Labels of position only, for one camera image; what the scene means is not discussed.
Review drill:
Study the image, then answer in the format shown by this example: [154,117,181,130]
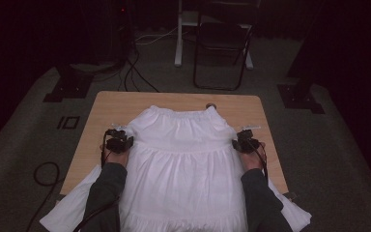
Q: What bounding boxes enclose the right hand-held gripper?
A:
[232,125,262,154]

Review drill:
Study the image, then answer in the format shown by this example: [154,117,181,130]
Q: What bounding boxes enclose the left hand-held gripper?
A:
[103,123,135,155]

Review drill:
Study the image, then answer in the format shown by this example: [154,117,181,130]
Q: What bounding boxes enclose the white skirt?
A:
[39,104,313,232]

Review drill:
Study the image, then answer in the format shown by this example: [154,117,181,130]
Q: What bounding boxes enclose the person's left hand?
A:
[100,144,130,169]

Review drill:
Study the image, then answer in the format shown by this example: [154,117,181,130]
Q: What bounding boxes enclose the person's right hand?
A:
[239,141,268,172]

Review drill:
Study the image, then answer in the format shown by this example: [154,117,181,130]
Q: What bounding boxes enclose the black folding chair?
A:
[192,0,254,92]

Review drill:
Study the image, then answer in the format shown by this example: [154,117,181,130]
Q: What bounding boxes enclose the white metal stand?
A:
[173,0,254,71]

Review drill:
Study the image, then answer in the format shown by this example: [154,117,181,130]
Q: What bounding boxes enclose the right hand-held gripper cable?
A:
[250,140,270,187]

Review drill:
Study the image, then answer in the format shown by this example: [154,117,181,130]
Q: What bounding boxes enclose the black stand with base plate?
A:
[276,0,326,115]
[43,62,95,103]

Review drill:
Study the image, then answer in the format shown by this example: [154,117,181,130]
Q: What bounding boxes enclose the black floor cables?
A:
[118,47,160,94]

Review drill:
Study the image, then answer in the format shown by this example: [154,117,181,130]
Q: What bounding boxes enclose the black looped floor cable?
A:
[25,161,61,232]

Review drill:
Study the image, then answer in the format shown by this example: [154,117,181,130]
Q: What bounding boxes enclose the white floor cable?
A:
[134,26,180,45]

